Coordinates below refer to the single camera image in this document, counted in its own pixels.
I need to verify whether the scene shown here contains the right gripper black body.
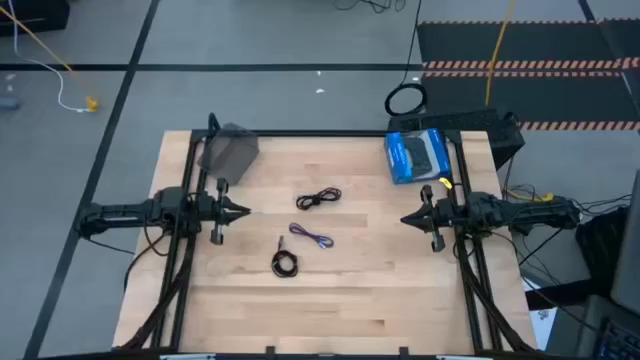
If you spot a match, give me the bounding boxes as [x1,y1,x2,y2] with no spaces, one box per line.
[421,184,454,254]

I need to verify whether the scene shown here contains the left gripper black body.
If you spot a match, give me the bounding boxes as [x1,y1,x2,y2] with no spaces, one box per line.
[197,177,233,246]

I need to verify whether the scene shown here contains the black tightly USB cable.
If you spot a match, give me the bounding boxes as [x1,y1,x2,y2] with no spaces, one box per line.
[271,234,300,279]

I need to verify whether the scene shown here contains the black loosely USB cable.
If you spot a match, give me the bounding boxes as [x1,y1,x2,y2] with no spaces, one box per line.
[295,186,343,212]

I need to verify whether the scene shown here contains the purple USB cable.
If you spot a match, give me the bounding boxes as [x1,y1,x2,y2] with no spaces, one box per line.
[288,222,335,250]

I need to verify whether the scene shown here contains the blue cardboard box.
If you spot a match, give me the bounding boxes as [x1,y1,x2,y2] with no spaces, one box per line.
[383,127,454,185]

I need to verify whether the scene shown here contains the black perforated case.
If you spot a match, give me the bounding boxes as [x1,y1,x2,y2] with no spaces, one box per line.
[387,108,526,171]

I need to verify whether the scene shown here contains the white paper sheet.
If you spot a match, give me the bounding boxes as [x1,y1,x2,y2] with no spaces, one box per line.
[529,307,556,351]

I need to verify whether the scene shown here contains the black bag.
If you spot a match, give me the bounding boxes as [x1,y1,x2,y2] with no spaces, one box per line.
[574,205,630,296]

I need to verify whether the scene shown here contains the grey monitor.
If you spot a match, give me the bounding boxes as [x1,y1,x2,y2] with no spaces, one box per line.
[610,169,640,316]

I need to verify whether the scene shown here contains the black hazard-striped floor mat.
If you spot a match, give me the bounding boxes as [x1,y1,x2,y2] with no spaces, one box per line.
[417,18,640,132]

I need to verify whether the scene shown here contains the dark keyboard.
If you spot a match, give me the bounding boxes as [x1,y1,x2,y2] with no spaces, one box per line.
[594,319,640,360]

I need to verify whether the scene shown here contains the black box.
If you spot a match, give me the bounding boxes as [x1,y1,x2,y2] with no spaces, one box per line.
[0,0,71,37]

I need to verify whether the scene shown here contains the black aluminium table frame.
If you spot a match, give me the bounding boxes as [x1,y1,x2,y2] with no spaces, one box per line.
[113,112,539,360]

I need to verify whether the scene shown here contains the black cable with coil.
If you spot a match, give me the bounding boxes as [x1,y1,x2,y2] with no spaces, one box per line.
[383,0,429,117]

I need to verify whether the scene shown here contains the yellow cable with plug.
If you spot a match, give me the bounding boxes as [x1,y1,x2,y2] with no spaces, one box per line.
[0,5,100,113]

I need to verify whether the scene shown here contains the black cable bundle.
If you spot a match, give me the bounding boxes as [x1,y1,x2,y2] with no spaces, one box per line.
[502,182,634,236]

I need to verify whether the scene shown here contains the long yellow hanging cable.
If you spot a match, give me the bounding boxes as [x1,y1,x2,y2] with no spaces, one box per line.
[483,0,517,109]

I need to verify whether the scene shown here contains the white floor cable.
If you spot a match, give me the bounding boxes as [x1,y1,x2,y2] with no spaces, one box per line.
[7,0,89,114]

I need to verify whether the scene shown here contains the tangled black cables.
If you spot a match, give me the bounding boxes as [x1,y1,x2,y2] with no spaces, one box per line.
[333,0,407,14]

